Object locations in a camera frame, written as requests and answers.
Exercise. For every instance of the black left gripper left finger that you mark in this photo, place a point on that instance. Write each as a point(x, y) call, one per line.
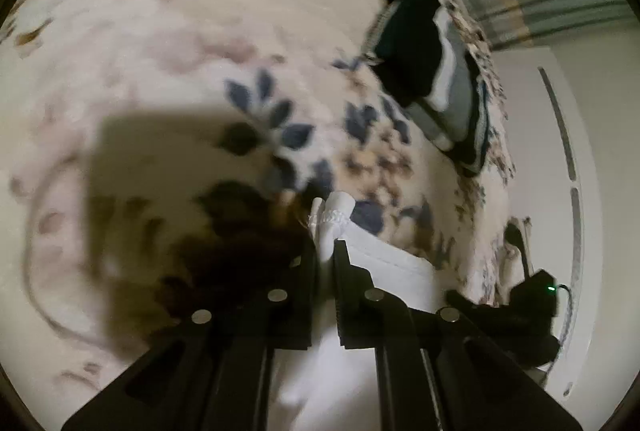
point(213, 370)

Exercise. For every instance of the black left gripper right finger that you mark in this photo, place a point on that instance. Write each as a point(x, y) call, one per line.
point(465, 366)

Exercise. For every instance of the white small garment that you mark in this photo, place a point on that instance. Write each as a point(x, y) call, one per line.
point(368, 365)

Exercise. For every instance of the pink cloth by headboard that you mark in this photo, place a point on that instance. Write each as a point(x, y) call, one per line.
point(515, 264)

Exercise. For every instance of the white bed headboard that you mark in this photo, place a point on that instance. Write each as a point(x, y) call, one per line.
point(556, 188)

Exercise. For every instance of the floral bed blanket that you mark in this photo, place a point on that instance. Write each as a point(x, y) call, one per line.
point(127, 124)

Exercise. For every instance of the dark striped folded garment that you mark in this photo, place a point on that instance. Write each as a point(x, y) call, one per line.
point(435, 76)

